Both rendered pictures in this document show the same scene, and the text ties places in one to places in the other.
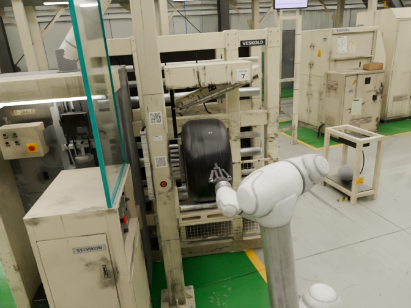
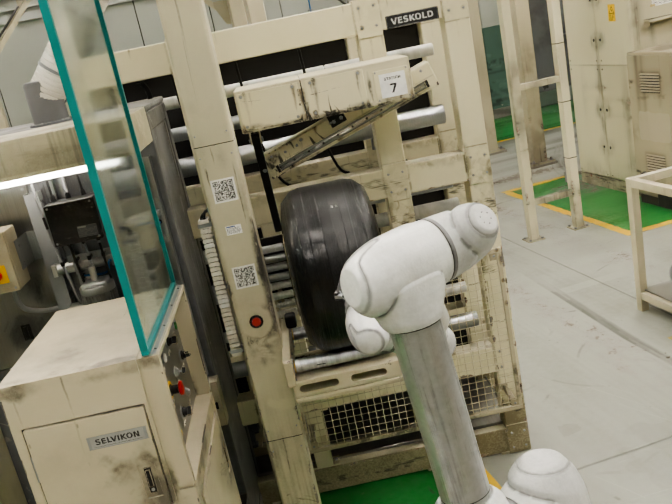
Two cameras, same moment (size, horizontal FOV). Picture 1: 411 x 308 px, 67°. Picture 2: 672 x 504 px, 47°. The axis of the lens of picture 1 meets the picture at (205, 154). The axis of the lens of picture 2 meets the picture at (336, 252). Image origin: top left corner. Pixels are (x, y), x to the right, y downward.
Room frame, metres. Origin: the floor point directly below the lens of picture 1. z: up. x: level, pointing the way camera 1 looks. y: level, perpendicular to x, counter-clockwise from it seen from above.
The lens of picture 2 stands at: (-0.48, -0.20, 1.94)
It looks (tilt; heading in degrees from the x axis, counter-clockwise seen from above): 16 degrees down; 4
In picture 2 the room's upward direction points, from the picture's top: 12 degrees counter-clockwise
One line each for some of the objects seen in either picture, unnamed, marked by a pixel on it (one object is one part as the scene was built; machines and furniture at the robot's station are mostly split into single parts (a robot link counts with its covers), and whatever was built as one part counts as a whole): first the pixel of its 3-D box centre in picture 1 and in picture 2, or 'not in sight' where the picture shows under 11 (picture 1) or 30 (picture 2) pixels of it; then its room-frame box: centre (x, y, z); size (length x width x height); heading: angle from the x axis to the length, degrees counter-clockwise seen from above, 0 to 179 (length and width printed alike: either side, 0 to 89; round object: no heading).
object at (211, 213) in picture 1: (204, 213); (346, 373); (1.86, 0.03, 0.84); 0.36 x 0.09 x 0.06; 96
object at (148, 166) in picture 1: (148, 165); (222, 287); (1.92, 0.38, 1.19); 0.05 x 0.04 x 0.48; 6
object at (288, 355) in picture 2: (177, 198); (289, 350); (1.98, 0.22, 0.90); 0.40 x 0.03 x 0.10; 6
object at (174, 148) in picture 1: (168, 160); (268, 279); (2.36, 0.30, 1.05); 0.20 x 0.15 x 0.30; 96
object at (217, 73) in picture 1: (207, 74); (323, 93); (2.31, -0.05, 1.71); 0.61 x 0.25 x 0.15; 96
